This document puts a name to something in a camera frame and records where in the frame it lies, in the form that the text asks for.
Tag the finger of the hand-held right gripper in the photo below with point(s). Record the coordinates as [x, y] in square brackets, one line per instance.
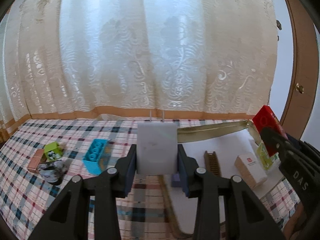
[276, 143]
[294, 141]

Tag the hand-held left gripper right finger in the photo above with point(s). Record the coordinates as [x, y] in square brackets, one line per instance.
[183, 173]

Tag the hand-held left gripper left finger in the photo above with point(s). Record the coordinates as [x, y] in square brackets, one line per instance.
[130, 175]

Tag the small purple block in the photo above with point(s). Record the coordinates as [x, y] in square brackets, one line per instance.
[175, 180]

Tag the green and yellow carton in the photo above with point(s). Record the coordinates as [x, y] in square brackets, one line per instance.
[265, 157]

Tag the red toy block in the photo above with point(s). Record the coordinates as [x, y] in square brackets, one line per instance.
[265, 120]

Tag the brown comb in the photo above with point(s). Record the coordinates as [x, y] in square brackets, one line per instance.
[212, 163]

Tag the white and tan box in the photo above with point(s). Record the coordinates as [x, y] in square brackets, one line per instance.
[250, 170]

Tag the white charger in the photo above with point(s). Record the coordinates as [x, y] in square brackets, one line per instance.
[156, 147]

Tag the blue toy block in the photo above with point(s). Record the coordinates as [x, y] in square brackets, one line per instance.
[95, 152]

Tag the gold tin tray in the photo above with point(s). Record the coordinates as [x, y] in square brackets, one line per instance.
[212, 131]

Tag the grey patterned small container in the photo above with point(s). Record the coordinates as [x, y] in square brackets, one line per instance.
[53, 171]

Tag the green toy block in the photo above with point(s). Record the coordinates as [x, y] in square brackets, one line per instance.
[51, 147]

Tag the person's right forearm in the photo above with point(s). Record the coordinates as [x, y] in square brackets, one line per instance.
[292, 231]

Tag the white paper liner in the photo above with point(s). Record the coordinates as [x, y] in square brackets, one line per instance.
[230, 145]

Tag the brass door knob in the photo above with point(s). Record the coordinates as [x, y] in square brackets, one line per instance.
[300, 88]

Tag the plaid tablecloth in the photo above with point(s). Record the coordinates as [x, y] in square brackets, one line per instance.
[75, 132]

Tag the brown wooden door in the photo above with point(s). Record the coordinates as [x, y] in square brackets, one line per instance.
[297, 67]

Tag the brass curtain hook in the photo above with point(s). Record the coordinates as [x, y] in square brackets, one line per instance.
[278, 25]

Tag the cream patterned curtain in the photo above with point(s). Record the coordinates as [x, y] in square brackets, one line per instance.
[150, 55]

